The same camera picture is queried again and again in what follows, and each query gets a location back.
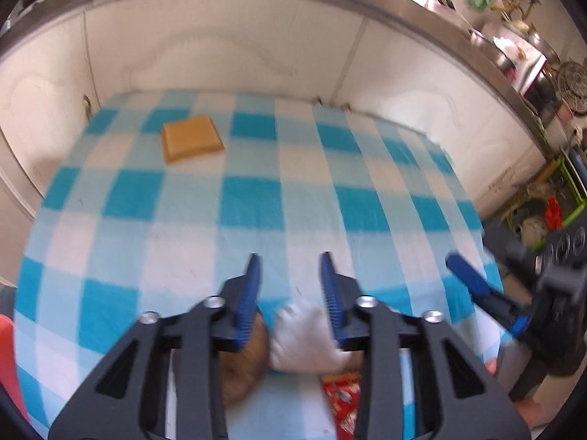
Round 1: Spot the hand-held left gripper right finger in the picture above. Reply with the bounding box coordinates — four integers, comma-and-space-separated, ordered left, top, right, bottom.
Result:
320, 251, 533, 440

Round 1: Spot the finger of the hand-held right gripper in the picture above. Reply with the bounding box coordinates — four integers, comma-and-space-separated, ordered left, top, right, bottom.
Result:
472, 297, 529, 336
446, 252, 535, 319

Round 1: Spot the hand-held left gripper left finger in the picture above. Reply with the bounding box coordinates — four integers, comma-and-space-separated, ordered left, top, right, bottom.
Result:
48, 253, 264, 440

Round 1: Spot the white tissue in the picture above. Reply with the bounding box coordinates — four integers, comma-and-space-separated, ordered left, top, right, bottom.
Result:
270, 300, 350, 373

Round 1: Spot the brown root vegetable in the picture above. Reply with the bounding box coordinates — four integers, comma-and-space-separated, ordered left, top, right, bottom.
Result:
222, 314, 269, 408

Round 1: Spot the blue white checked tablecloth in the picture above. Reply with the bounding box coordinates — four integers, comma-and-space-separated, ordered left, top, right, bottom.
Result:
13, 89, 503, 440

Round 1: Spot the red snack packet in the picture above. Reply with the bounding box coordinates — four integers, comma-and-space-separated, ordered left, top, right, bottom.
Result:
321, 373, 364, 440

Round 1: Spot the green dish rack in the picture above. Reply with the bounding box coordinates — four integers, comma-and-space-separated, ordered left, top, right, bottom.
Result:
504, 151, 587, 249

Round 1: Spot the white cabinet door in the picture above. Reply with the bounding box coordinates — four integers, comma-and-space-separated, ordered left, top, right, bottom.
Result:
339, 23, 547, 221
0, 11, 99, 223
85, 2, 366, 107

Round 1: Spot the tan square pad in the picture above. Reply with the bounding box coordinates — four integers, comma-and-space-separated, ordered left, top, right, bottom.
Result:
160, 117, 226, 165

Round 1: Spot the round metal steamer rack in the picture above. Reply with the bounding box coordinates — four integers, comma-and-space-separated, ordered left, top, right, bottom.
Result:
556, 60, 587, 114

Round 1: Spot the steel pot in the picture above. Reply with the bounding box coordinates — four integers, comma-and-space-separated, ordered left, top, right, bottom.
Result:
527, 32, 561, 66
470, 30, 517, 75

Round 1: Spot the red plastic chair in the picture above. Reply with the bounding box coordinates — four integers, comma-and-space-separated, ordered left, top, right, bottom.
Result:
0, 314, 27, 419

